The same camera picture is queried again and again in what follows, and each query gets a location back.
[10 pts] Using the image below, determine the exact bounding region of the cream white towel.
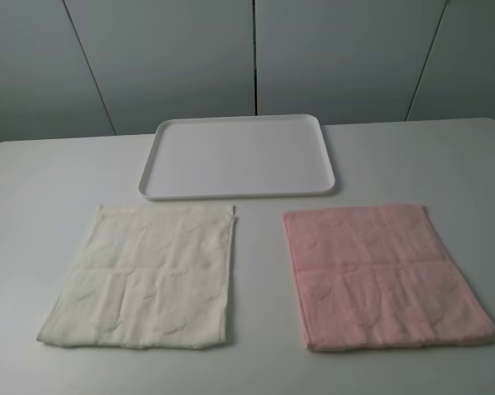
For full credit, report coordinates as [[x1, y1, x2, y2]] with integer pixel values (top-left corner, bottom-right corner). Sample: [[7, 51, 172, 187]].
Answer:
[[37, 205, 236, 349]]

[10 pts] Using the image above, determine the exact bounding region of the pink towel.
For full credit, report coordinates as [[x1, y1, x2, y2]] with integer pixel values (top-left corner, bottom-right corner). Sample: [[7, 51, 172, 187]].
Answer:
[[283, 204, 495, 352]]

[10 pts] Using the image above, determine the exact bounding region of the white rectangular plastic tray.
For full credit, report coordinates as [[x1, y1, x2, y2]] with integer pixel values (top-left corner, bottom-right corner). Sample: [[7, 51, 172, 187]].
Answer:
[[138, 114, 336, 201]]

